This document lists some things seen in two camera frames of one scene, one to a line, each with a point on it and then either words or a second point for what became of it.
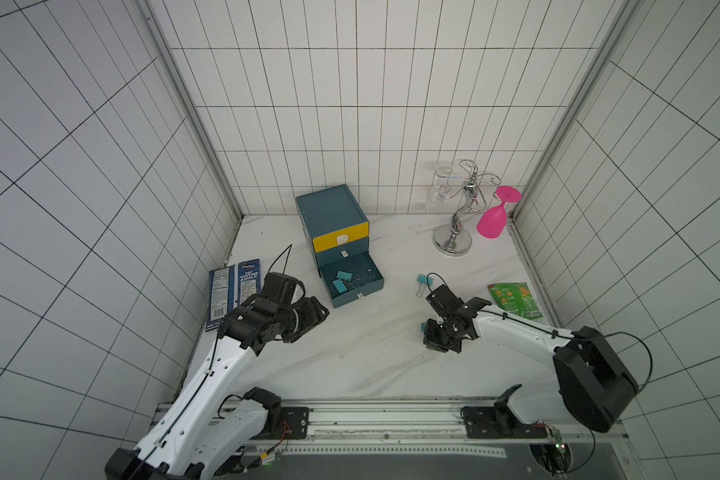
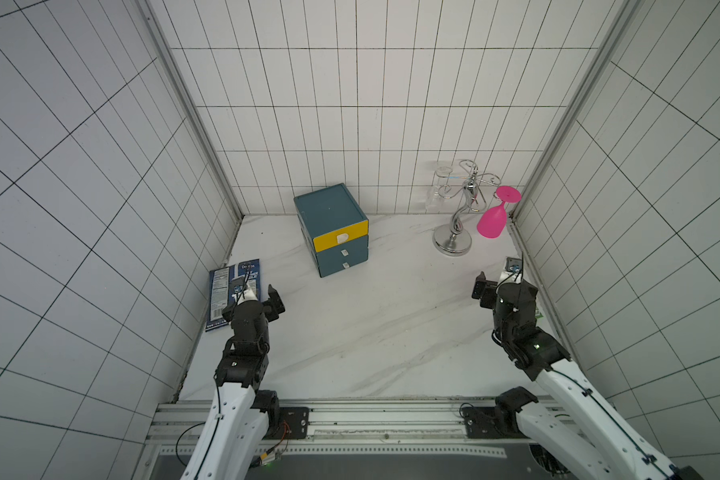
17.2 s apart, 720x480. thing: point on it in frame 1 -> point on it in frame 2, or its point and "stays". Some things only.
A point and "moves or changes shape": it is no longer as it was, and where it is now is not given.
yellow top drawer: (340, 237) stays
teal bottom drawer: (351, 278) moves or changes shape
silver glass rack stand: (454, 239) stays
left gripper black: (313, 317) -> (273, 307)
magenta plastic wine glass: (492, 222) stays
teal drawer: (343, 251) stays
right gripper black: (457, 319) -> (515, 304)
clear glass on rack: (435, 197) stays
